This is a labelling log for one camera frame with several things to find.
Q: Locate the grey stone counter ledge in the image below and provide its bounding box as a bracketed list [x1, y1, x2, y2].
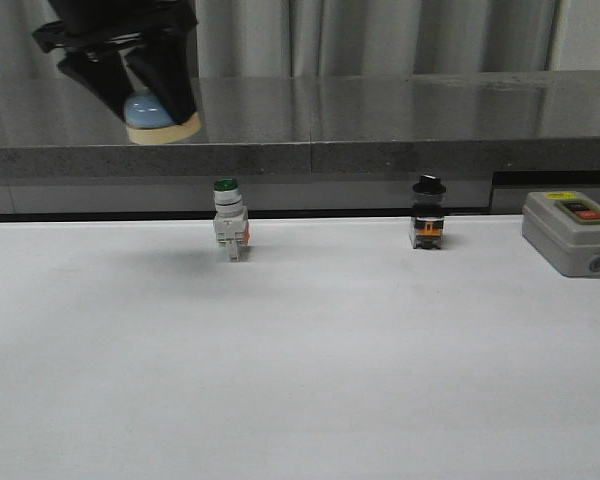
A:
[0, 71, 600, 219]

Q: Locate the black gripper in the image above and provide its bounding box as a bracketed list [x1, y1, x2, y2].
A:
[32, 0, 197, 124]

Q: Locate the blue and cream desk bell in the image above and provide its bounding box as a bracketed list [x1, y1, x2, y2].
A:
[123, 89, 201, 145]

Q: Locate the grey push-button control box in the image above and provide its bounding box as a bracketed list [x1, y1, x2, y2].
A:
[522, 191, 600, 278]

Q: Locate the green pushbutton switch white body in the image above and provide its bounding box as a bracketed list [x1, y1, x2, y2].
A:
[213, 177, 250, 261]

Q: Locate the grey pleated curtain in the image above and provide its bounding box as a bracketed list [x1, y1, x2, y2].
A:
[0, 0, 600, 81]

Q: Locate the black rotary selector switch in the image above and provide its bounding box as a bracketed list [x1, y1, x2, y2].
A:
[409, 174, 446, 250]

